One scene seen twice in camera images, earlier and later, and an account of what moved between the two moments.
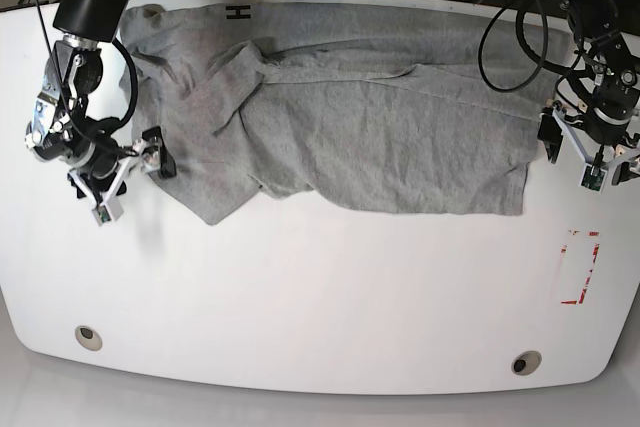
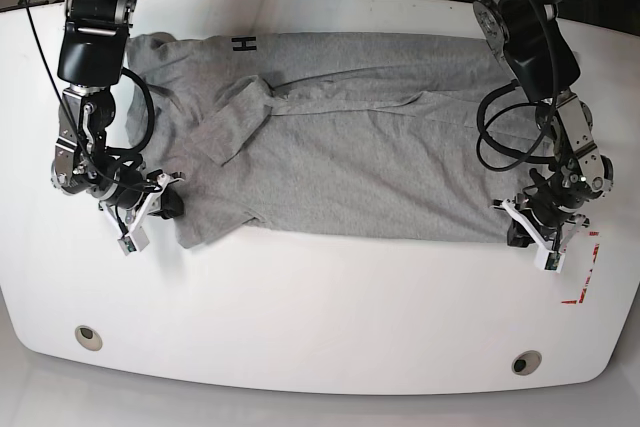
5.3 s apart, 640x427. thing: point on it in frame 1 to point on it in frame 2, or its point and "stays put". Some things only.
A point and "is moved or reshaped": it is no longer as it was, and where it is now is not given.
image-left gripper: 109,165 to 129,196
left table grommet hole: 88,338 stays put
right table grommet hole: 526,362 stays put
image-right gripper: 620,160 to 549,233
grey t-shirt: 240,100 is moved or reshaped
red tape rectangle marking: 563,250 stays put
